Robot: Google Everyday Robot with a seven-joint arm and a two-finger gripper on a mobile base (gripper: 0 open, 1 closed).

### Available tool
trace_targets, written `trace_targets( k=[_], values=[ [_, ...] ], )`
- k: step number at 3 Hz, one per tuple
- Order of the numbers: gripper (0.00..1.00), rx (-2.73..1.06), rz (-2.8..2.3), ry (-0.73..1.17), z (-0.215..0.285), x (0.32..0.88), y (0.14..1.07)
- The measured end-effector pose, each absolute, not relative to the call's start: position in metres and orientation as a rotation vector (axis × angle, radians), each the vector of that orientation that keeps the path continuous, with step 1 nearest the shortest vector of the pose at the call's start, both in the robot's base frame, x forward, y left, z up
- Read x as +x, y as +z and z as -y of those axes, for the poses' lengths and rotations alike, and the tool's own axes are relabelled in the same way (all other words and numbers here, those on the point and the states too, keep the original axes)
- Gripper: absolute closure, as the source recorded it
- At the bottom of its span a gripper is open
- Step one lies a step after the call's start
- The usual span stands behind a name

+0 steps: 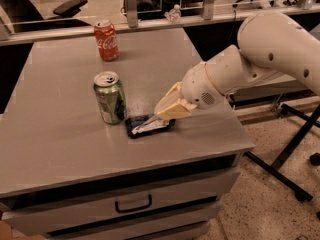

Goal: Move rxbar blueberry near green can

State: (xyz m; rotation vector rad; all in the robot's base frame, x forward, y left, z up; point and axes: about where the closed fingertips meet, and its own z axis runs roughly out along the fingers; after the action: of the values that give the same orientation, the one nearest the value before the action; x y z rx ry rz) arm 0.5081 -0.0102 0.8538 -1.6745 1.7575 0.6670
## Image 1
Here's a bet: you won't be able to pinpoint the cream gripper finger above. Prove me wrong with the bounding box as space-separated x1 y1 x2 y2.
131 115 159 134

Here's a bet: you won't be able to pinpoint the blue rxbar blueberry wrapper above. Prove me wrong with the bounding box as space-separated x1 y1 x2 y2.
125 114 175 139

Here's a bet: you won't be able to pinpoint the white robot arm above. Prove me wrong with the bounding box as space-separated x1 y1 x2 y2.
132 11 320 134

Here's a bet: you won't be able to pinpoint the green soda can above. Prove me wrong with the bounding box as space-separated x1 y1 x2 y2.
93 71 126 124

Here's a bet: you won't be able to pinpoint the red coca-cola can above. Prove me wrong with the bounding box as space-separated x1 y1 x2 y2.
94 20 119 61

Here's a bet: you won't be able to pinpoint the grey drawer cabinet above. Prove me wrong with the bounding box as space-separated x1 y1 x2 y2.
0 29 252 240

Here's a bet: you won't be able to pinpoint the black robot stand legs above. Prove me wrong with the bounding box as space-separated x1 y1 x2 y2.
244 104 320 202

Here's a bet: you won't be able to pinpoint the black office chair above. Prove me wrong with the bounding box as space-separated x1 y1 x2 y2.
0 0 89 32

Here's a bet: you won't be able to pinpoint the black drawer handle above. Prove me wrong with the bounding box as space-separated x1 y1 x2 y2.
115 194 153 214

